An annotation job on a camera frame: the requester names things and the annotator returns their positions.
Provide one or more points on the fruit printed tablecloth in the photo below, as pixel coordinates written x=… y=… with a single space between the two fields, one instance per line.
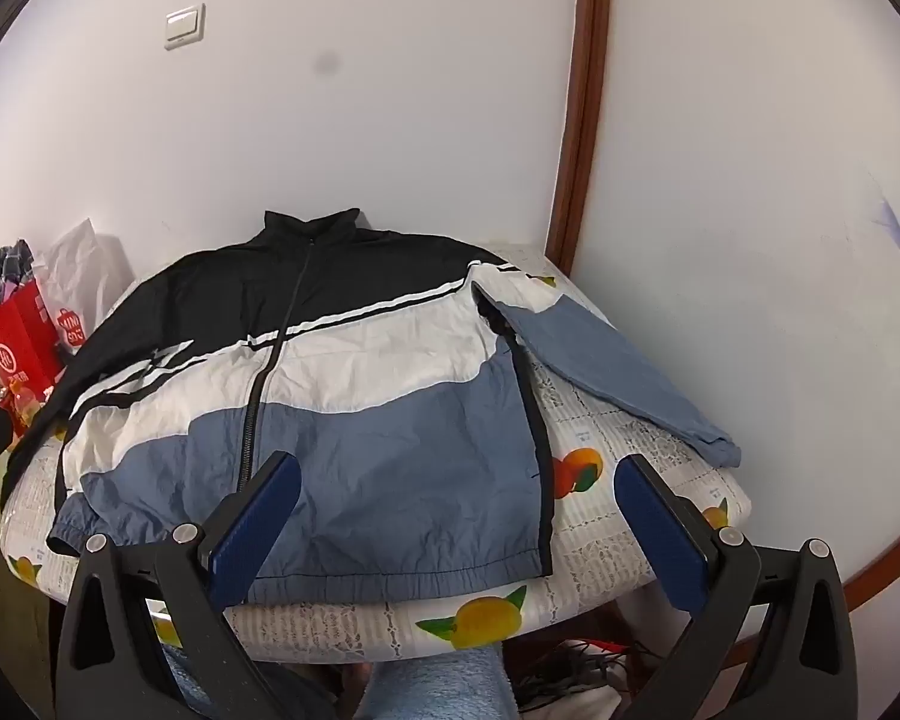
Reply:
x=607 y=540

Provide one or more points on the green blanket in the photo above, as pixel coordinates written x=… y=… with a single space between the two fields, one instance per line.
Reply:
x=0 y=577

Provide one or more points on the black white blue jacket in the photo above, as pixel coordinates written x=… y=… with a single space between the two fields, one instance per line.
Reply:
x=390 y=420

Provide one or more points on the white light switch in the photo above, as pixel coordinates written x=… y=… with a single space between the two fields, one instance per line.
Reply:
x=184 y=26

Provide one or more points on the white plastic shopping bag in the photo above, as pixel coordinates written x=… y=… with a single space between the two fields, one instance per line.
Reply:
x=82 y=262

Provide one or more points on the orange drink bottle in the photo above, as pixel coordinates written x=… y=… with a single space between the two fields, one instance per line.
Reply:
x=26 y=399

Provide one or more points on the brown wooden door frame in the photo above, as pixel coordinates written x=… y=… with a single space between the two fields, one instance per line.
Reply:
x=589 y=90

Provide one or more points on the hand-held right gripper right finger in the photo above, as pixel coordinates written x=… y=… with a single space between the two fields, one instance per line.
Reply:
x=660 y=532

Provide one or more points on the light blue fuzzy cloth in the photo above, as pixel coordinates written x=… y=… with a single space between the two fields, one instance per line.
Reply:
x=420 y=690

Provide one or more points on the dark plaid cloth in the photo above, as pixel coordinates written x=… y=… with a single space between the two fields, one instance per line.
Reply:
x=0 y=262

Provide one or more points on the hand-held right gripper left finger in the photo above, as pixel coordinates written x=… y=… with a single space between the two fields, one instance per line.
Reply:
x=259 y=517

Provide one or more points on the red paper bag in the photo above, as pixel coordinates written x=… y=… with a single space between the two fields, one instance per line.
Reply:
x=22 y=337

